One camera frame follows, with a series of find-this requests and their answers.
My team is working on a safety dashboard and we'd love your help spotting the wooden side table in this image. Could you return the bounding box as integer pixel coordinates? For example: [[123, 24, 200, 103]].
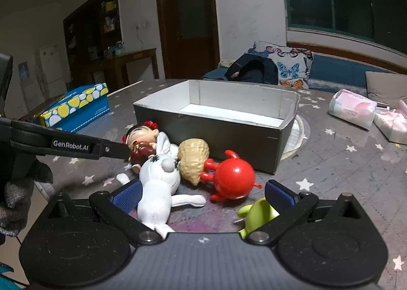
[[91, 48, 159, 87]]

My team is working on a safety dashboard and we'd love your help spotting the grey pillow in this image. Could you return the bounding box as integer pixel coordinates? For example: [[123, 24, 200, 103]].
[[365, 71, 407, 103]]

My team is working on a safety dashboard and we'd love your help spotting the black-haired doll figure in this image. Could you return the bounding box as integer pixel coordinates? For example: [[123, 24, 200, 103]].
[[122, 121, 160, 176]]

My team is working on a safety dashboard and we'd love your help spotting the dark wooden door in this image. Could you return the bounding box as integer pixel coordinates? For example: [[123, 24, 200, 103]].
[[154, 0, 221, 80]]

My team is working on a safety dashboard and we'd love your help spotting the dark blue backpack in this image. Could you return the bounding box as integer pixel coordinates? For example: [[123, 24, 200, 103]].
[[225, 54, 280, 85]]

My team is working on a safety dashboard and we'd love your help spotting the person's left hand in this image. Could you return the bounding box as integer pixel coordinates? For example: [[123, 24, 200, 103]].
[[0, 159, 54, 237]]

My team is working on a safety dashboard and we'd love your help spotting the white rabbit plush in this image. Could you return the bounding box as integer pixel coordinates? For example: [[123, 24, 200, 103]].
[[116, 132, 207, 240]]

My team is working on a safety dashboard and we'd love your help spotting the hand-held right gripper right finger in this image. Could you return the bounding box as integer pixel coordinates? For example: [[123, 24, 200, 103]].
[[247, 179, 363, 246]]

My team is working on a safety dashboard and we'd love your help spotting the tan peanut plush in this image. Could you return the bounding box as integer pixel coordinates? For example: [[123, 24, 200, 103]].
[[177, 138, 210, 186]]

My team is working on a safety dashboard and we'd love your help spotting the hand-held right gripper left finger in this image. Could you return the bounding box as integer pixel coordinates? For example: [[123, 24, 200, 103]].
[[48, 180, 163, 247]]

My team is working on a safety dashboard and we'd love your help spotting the white paper plate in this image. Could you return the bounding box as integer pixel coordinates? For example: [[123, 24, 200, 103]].
[[280, 115, 309, 160]]

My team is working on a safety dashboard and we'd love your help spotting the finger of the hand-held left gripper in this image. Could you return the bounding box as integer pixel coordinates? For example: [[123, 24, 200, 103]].
[[0, 117, 129, 161]]

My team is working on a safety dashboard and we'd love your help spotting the red round toy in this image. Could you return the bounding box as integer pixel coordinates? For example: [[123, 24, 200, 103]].
[[200, 150, 263, 202]]

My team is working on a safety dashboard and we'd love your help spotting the white plastic tray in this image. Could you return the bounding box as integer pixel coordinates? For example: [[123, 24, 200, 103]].
[[133, 79, 300, 174]]

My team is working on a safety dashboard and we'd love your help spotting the green toy figure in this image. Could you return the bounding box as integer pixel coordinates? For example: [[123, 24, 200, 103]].
[[234, 198, 280, 240]]

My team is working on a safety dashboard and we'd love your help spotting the dark wooden cabinet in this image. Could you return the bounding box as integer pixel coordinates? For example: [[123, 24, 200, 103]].
[[63, 0, 123, 84]]

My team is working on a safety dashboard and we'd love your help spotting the blue dotted tissue box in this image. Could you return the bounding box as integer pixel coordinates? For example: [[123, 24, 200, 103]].
[[33, 82, 110, 133]]

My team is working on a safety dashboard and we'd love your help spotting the butterfly print pillow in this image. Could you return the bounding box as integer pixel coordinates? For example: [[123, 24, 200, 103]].
[[248, 41, 314, 88]]

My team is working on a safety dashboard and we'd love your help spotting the blue mattress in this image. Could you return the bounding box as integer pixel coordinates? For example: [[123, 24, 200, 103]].
[[202, 54, 398, 90]]

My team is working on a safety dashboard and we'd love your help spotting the white fridge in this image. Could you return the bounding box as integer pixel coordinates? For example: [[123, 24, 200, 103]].
[[39, 43, 69, 100]]

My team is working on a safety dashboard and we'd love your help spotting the dark window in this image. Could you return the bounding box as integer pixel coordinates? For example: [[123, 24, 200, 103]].
[[280, 0, 407, 42]]

